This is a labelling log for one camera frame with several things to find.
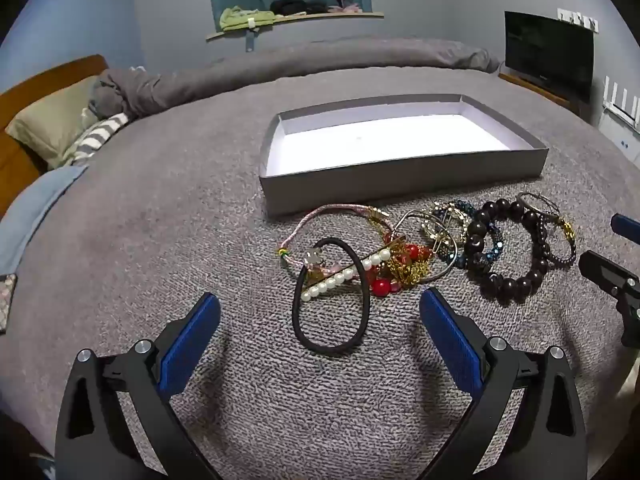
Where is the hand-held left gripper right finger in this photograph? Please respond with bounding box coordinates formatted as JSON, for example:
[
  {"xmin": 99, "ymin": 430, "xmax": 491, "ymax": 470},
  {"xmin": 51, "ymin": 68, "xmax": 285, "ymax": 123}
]
[{"xmin": 419, "ymin": 287, "xmax": 587, "ymax": 480}]

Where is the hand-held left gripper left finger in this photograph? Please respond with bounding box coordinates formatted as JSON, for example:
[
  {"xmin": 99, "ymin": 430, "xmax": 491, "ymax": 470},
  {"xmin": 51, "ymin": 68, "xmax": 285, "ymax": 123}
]
[{"xmin": 55, "ymin": 292, "xmax": 223, "ymax": 480}]

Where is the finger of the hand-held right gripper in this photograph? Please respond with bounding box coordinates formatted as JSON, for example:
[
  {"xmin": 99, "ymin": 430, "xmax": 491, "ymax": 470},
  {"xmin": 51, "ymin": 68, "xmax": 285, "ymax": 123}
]
[
  {"xmin": 611, "ymin": 212, "xmax": 640, "ymax": 246},
  {"xmin": 579, "ymin": 250, "xmax": 640, "ymax": 348}
]

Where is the thin silver bangle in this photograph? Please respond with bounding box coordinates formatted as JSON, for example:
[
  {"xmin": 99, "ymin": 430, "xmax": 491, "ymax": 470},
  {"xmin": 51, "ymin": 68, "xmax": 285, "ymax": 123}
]
[{"xmin": 392, "ymin": 209, "xmax": 458, "ymax": 281}]

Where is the red bead gold chain bracelet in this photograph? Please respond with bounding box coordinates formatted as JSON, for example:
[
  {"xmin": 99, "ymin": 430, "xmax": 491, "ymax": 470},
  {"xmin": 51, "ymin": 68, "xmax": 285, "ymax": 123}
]
[{"xmin": 367, "ymin": 242, "xmax": 436, "ymax": 297}]

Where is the dark wooden bead bracelet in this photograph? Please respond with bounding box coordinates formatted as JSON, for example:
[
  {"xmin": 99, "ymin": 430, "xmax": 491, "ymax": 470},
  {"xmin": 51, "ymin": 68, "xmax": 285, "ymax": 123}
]
[{"xmin": 462, "ymin": 198, "xmax": 551, "ymax": 306}]

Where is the black hair tie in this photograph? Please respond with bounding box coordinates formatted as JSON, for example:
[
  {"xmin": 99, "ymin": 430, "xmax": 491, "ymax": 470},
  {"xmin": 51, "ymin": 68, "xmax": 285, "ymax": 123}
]
[{"xmin": 292, "ymin": 237, "xmax": 372, "ymax": 357}]

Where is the pearl hair clip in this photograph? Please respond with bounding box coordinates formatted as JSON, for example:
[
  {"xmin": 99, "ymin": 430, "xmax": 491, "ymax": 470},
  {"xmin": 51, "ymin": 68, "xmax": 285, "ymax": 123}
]
[{"xmin": 299, "ymin": 240, "xmax": 408, "ymax": 303}]

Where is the shallow grey cardboard box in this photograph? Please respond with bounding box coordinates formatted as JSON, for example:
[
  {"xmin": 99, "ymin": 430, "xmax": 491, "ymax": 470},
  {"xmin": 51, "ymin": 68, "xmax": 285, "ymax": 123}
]
[{"xmin": 259, "ymin": 93, "xmax": 550, "ymax": 219}]

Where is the grey textured bedspread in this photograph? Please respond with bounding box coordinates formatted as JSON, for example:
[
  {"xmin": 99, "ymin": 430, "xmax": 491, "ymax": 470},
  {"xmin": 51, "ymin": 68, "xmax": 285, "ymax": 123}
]
[{"xmin": 0, "ymin": 65, "xmax": 640, "ymax": 480}]

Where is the white rack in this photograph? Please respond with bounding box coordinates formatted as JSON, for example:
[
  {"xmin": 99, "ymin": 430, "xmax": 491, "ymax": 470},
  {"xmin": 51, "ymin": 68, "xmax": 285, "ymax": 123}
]
[{"xmin": 602, "ymin": 76, "xmax": 640, "ymax": 133}]

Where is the wooden television stand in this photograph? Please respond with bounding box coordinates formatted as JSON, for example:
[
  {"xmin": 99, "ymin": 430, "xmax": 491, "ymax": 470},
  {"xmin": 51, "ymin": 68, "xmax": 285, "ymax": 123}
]
[{"xmin": 497, "ymin": 72, "xmax": 581, "ymax": 116}]

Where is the patterned cloth item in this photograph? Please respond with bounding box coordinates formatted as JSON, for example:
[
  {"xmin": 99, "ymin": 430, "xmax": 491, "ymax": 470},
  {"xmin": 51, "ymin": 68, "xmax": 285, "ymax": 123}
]
[{"xmin": 0, "ymin": 274, "xmax": 18, "ymax": 335}]

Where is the black television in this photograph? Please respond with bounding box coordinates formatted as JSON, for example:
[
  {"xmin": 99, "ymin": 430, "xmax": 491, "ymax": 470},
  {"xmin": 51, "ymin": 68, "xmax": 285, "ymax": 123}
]
[{"xmin": 504, "ymin": 10, "xmax": 595, "ymax": 103}]

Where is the light blue blanket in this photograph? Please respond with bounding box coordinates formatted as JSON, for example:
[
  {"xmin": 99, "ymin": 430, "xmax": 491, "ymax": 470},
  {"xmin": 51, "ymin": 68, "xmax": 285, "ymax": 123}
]
[{"xmin": 0, "ymin": 164, "xmax": 91, "ymax": 276}]

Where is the grey white striped pillow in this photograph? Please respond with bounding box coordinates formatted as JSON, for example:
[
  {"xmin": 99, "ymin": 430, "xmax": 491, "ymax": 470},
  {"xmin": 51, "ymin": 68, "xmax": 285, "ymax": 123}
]
[{"xmin": 62, "ymin": 112, "xmax": 131, "ymax": 168}]

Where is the olive pillow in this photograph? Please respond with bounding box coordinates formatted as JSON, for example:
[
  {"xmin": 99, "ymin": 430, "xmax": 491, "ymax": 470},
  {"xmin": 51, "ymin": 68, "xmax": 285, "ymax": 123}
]
[{"xmin": 5, "ymin": 75, "xmax": 101, "ymax": 171}]

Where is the grey duvet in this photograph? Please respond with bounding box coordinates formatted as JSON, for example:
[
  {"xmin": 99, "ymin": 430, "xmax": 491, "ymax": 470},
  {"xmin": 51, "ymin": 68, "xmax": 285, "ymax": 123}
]
[{"xmin": 89, "ymin": 35, "xmax": 501, "ymax": 121}]

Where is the wooden headboard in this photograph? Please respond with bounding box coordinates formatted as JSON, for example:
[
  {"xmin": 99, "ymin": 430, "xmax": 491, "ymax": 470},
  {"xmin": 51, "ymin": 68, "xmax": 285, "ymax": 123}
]
[{"xmin": 0, "ymin": 55, "xmax": 110, "ymax": 216}]

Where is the green cloth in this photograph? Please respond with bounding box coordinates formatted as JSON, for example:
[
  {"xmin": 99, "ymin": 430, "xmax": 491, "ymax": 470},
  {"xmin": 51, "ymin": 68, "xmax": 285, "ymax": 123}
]
[{"xmin": 219, "ymin": 6, "xmax": 277, "ymax": 32}]

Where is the wooden window shelf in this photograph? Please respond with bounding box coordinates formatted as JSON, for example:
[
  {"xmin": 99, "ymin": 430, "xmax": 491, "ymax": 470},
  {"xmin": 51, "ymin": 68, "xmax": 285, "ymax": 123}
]
[{"xmin": 206, "ymin": 11, "xmax": 385, "ymax": 41}]

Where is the small black bead bracelet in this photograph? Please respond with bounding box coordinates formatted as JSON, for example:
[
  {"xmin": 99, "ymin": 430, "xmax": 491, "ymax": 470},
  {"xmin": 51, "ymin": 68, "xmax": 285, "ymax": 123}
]
[{"xmin": 535, "ymin": 212, "xmax": 577, "ymax": 266}]

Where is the blue crystal bracelet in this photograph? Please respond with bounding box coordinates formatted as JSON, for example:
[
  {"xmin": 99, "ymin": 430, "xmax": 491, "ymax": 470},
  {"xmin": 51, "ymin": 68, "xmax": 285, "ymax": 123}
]
[{"xmin": 440, "ymin": 200, "xmax": 496, "ymax": 268}]

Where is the gold crystal bracelet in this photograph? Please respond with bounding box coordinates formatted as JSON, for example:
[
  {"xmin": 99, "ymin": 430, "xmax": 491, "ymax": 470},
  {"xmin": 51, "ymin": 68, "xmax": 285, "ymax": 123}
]
[{"xmin": 424, "ymin": 201, "xmax": 473, "ymax": 241}]

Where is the pink cord bracelet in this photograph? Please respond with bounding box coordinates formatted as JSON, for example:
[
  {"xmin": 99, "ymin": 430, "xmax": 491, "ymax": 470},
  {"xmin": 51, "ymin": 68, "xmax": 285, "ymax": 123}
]
[{"xmin": 277, "ymin": 203, "xmax": 396, "ymax": 273}]

